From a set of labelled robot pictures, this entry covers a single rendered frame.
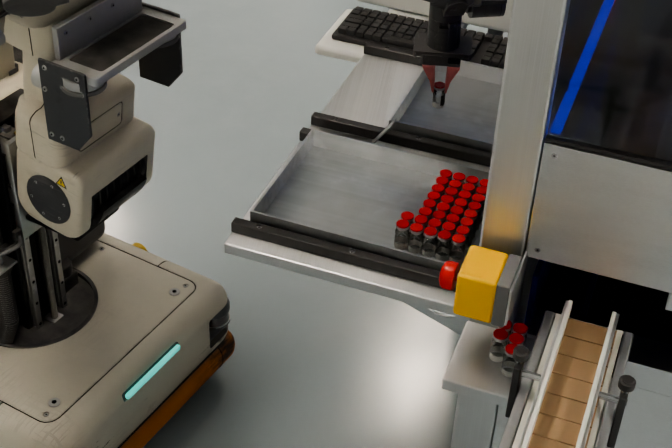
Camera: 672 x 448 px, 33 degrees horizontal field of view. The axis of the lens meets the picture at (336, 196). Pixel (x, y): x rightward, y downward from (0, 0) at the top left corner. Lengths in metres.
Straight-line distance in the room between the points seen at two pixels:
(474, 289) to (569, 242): 0.14
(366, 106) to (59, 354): 0.87
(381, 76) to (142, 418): 0.91
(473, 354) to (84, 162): 0.85
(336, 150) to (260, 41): 2.18
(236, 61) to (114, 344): 1.74
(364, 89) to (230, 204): 1.23
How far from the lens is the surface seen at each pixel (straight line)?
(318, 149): 2.00
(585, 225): 1.54
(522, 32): 1.42
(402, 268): 1.73
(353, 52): 2.46
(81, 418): 2.38
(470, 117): 2.12
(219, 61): 4.03
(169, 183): 3.43
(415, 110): 2.12
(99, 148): 2.16
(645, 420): 1.75
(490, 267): 1.54
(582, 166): 1.49
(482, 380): 1.60
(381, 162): 1.98
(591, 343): 1.61
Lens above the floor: 2.01
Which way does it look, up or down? 36 degrees down
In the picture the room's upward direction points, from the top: 2 degrees clockwise
